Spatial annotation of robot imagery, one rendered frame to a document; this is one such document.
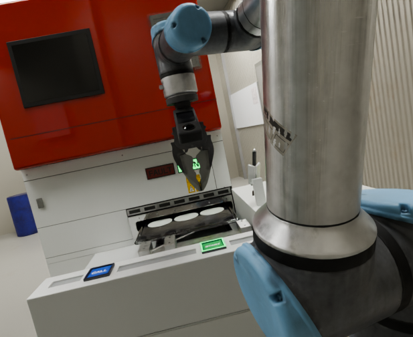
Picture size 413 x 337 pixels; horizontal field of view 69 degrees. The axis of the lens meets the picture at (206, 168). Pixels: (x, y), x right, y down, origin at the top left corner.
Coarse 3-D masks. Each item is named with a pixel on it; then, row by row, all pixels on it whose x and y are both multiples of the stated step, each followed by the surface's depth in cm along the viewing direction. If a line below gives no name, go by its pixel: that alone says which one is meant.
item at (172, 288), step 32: (160, 256) 70; (192, 256) 66; (224, 256) 65; (64, 288) 63; (96, 288) 63; (128, 288) 63; (160, 288) 64; (192, 288) 65; (224, 288) 65; (64, 320) 63; (96, 320) 63; (128, 320) 64; (160, 320) 65; (192, 320) 65
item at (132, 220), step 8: (208, 200) 126; (216, 200) 126; (224, 200) 126; (232, 200) 127; (168, 208) 125; (176, 208) 125; (184, 208) 125; (192, 208) 125; (232, 208) 128; (136, 216) 123; (144, 216) 124; (152, 216) 124; (160, 216) 124; (136, 224) 125; (136, 232) 124
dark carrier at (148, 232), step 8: (208, 208) 128; (224, 208) 123; (176, 216) 126; (200, 216) 119; (208, 216) 117; (216, 216) 114; (224, 216) 112; (232, 216) 110; (168, 224) 117; (176, 224) 114; (184, 224) 113; (192, 224) 111; (200, 224) 108; (208, 224) 106; (144, 232) 112; (152, 232) 111; (160, 232) 109; (168, 232) 107
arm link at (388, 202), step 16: (368, 192) 38; (384, 192) 38; (400, 192) 37; (368, 208) 33; (384, 208) 32; (400, 208) 32; (384, 224) 32; (400, 224) 31; (384, 240) 30; (400, 240) 30; (400, 256) 29; (400, 272) 29; (400, 304) 30; (400, 320) 33
